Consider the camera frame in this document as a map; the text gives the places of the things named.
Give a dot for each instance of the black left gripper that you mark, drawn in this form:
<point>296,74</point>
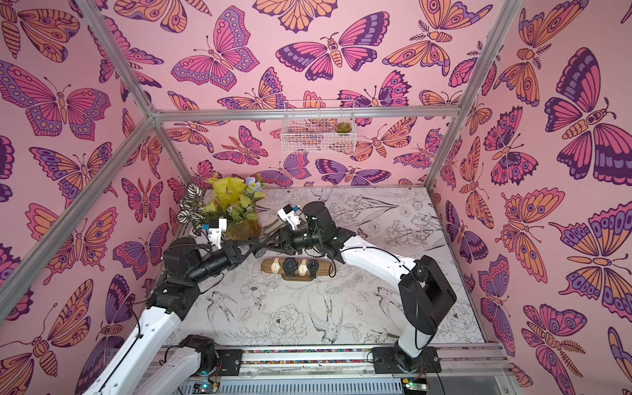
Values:
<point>232,255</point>

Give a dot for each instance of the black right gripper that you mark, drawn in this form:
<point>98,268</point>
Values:
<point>287,239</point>

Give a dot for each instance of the black chunky sport watch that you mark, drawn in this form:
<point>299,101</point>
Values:
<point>290,267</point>

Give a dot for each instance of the cream strap watch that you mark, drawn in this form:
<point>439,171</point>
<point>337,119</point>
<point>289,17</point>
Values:
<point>275,266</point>

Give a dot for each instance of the translucent beige watch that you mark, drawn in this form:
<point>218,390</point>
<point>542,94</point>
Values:
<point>303,269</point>

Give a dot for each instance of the black round watch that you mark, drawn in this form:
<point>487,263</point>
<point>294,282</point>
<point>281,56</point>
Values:
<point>313,266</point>

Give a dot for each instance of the thin black watch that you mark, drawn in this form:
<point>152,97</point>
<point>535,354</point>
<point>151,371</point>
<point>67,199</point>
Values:
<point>260,252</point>

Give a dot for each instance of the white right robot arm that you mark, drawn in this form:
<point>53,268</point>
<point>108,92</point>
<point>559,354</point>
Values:
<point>426,294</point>

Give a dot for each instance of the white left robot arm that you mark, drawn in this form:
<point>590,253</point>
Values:
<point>187,264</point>

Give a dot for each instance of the wooden watch stand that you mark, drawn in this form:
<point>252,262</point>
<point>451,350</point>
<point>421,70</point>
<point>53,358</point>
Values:
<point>325,270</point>

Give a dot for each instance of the potted plant yellow leaves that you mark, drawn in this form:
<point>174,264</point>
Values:
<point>233,199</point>

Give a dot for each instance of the small green succulent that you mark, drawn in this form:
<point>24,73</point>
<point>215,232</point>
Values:
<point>344,128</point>

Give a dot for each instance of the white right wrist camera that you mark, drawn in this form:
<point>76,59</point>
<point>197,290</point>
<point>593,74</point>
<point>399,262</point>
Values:
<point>290,215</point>

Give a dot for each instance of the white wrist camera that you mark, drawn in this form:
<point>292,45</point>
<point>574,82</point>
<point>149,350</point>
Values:
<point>214,230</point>
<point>290,215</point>

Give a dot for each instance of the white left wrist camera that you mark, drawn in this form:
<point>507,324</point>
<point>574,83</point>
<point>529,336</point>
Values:
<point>214,230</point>

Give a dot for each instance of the white wire wall basket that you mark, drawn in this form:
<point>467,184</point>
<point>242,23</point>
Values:
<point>309,125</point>

